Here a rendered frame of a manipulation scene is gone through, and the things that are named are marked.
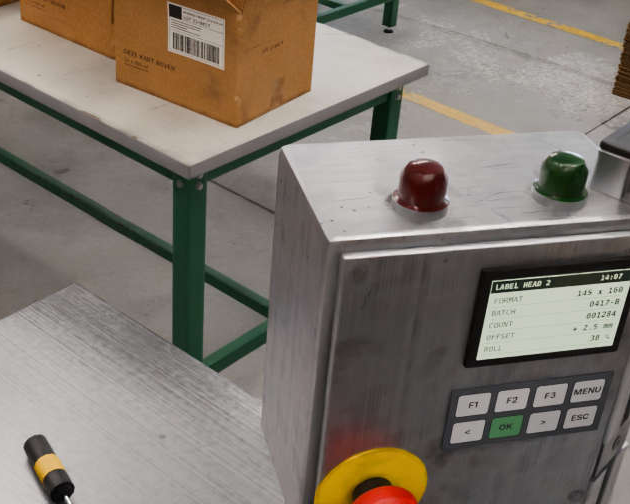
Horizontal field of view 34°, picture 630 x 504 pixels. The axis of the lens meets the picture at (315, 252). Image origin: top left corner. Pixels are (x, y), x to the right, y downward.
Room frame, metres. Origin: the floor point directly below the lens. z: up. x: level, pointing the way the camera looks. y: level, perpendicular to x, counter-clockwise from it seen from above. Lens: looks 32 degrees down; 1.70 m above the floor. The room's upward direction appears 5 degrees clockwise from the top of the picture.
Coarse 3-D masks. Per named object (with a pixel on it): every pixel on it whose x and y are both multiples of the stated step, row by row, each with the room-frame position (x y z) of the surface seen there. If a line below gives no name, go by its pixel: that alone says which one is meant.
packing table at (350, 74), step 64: (0, 64) 2.11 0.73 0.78; (64, 64) 2.14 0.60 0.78; (320, 64) 2.28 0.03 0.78; (384, 64) 2.32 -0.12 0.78; (128, 128) 1.85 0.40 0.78; (192, 128) 1.88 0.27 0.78; (256, 128) 1.91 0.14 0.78; (320, 128) 2.11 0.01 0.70; (384, 128) 2.31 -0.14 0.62; (64, 192) 2.58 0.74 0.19; (192, 192) 1.78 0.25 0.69; (192, 256) 1.78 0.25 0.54; (192, 320) 1.78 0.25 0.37
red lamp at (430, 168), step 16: (416, 160) 0.41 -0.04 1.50; (432, 160) 0.41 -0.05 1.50; (400, 176) 0.41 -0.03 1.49; (416, 176) 0.40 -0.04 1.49; (432, 176) 0.40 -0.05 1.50; (400, 192) 0.40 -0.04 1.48; (416, 192) 0.40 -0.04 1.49; (432, 192) 0.40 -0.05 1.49; (400, 208) 0.40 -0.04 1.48; (416, 208) 0.40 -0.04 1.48; (432, 208) 0.40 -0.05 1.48
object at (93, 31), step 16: (32, 0) 2.36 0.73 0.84; (48, 0) 2.33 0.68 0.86; (64, 0) 2.29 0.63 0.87; (80, 0) 2.26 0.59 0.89; (96, 0) 2.23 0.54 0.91; (32, 16) 2.36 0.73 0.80; (48, 16) 2.33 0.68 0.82; (64, 16) 2.30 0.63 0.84; (80, 16) 2.26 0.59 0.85; (96, 16) 2.23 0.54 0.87; (64, 32) 2.30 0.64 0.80; (80, 32) 2.26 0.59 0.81; (96, 32) 2.23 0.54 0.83; (112, 32) 2.20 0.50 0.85; (96, 48) 2.23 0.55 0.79; (112, 48) 2.20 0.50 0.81
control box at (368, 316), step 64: (320, 192) 0.41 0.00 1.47; (384, 192) 0.42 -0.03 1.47; (448, 192) 0.43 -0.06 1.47; (512, 192) 0.43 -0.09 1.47; (320, 256) 0.38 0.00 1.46; (384, 256) 0.37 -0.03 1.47; (448, 256) 0.38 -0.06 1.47; (512, 256) 0.39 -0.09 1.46; (576, 256) 0.40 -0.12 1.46; (320, 320) 0.37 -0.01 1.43; (384, 320) 0.38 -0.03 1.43; (448, 320) 0.38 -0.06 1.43; (320, 384) 0.37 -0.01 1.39; (384, 384) 0.38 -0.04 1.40; (448, 384) 0.39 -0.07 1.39; (320, 448) 0.37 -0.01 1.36; (384, 448) 0.38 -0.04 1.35; (512, 448) 0.40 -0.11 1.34; (576, 448) 0.41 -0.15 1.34
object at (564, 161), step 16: (544, 160) 0.43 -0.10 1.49; (560, 160) 0.43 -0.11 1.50; (576, 160) 0.43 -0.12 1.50; (544, 176) 0.42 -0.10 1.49; (560, 176) 0.42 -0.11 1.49; (576, 176) 0.42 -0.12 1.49; (544, 192) 0.42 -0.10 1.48; (560, 192) 0.42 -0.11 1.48; (576, 192) 0.42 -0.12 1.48; (560, 208) 0.42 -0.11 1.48; (576, 208) 0.42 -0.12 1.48
